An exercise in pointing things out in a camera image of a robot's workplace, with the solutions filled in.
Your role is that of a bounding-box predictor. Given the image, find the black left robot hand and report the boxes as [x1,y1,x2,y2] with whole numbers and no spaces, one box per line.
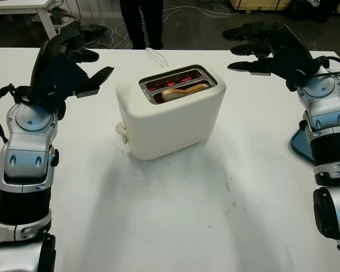
[30,23,115,112]

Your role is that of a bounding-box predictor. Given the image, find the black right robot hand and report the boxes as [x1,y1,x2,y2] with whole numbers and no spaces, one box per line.
[221,23,317,92]

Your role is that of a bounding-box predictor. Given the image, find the browned toast slice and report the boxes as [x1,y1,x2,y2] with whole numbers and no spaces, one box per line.
[161,83,209,102]

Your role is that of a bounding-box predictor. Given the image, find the person in black trousers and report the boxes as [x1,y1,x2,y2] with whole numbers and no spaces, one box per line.
[119,0,164,50]

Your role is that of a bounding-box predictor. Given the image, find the cream white toaster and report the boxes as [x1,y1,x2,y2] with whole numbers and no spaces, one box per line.
[116,64,226,162]

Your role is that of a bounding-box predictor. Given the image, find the wooden crate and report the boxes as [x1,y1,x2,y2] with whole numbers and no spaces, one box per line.
[229,0,294,14]

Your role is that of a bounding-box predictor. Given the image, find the white desk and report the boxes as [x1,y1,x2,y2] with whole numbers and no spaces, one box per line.
[0,0,63,40]

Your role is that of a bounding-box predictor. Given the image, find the blue tray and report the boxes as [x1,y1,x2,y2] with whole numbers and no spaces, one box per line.
[290,126,318,164]

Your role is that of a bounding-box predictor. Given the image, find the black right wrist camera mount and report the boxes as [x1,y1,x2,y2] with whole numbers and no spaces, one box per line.
[310,56,330,73]

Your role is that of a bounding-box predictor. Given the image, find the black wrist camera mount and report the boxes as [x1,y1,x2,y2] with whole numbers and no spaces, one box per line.
[54,99,66,120]
[310,56,330,73]

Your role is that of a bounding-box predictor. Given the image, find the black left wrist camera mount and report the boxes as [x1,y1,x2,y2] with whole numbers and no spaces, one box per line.
[54,99,66,120]

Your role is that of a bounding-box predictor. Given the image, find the white floor cables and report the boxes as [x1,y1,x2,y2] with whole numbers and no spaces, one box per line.
[106,0,241,48]

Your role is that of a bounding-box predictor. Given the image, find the white toaster power cord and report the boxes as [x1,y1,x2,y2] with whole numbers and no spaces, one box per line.
[145,47,169,68]

